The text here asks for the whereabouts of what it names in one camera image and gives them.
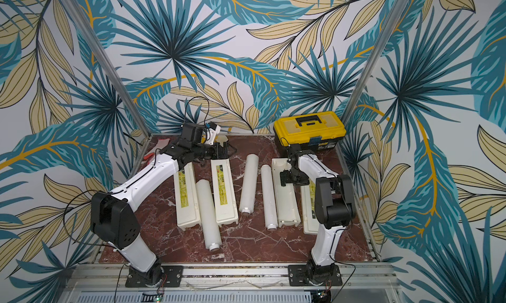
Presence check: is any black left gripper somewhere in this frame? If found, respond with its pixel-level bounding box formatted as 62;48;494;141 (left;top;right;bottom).
192;140;238;160

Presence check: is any white dispenser base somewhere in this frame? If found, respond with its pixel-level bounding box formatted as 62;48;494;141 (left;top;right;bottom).
271;158;300;227

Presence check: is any plastic wrap roll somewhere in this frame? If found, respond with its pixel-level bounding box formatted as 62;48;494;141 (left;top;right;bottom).
239;154;259;215
260;165;278;231
196;179;222;252

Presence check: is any white dispenser lid yellow label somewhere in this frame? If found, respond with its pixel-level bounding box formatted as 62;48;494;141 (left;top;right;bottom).
300;181;320;235

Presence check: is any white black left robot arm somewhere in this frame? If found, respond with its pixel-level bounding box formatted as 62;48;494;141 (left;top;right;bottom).
90;122;221;284

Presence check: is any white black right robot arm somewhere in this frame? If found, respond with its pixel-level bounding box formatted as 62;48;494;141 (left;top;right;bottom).
280;144;357;277

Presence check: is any middle white wrap dispenser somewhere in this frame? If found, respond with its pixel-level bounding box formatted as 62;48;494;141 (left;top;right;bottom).
211;159;239;227

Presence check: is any white wrap dispenser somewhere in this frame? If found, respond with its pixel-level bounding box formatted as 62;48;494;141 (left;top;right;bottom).
174;163;202;230
211;159;239;227

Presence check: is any left white wrap dispenser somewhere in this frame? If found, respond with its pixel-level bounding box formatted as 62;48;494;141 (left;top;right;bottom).
174;163;202;230

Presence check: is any yellow black work glove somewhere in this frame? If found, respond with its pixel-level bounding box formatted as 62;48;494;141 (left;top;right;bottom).
202;134;229;146

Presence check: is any yellow black toolbox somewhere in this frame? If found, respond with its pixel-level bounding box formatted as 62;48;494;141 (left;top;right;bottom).
274;111;347;157

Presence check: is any red white work glove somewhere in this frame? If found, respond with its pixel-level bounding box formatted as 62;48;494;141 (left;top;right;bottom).
142;138;170;163

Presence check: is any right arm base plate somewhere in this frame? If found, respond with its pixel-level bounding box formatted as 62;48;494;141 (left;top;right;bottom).
287;262;343;287

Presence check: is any aluminium front rail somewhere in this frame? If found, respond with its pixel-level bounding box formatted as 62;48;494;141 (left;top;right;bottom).
65;262;401;292

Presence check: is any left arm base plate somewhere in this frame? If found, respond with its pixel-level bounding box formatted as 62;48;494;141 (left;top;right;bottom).
125;265;184;288

